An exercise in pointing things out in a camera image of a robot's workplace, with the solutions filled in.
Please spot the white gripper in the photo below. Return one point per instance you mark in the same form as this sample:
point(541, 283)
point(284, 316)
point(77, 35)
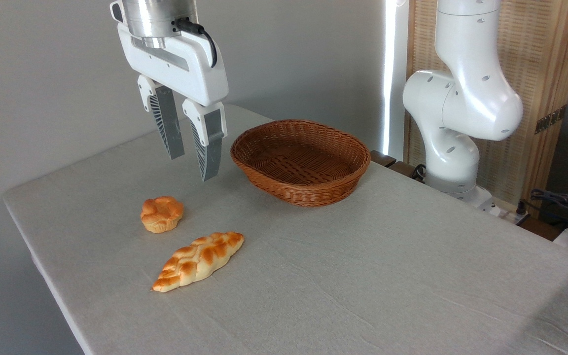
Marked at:
point(185, 64)

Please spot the long braided bread loaf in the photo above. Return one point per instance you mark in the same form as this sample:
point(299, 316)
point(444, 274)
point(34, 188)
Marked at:
point(197, 261)

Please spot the round knotted bread bun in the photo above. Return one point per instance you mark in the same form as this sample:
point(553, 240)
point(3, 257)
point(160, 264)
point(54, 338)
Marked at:
point(161, 214)

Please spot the brown wicker basket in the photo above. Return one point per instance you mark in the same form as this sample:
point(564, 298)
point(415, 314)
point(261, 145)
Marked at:
point(301, 165)

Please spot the grey tablecloth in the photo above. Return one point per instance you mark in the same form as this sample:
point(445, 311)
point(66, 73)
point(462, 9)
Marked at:
point(313, 276)

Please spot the white power strip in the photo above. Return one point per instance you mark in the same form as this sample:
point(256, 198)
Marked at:
point(511, 215)

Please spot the metal screen hinge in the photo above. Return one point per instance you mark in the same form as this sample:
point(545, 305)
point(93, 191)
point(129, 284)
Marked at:
point(550, 120)

